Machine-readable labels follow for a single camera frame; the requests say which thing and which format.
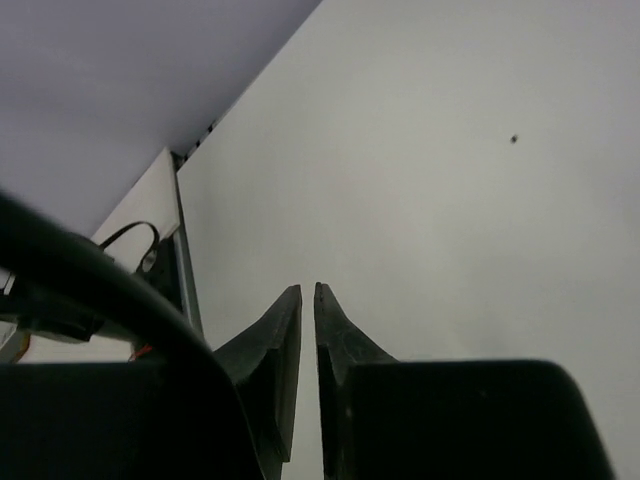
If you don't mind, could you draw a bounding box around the aluminium rail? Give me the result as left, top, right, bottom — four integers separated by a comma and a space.
170, 152, 204, 337

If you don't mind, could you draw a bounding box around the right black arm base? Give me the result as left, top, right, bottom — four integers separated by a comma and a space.
0, 222, 181, 361

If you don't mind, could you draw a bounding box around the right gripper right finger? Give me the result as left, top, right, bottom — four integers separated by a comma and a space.
313, 282, 397, 479

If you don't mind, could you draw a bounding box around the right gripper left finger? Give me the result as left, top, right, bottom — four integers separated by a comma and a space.
214, 285, 302, 463

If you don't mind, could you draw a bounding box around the black over-ear headphones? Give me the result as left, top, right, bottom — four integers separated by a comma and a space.
1, 195, 263, 479

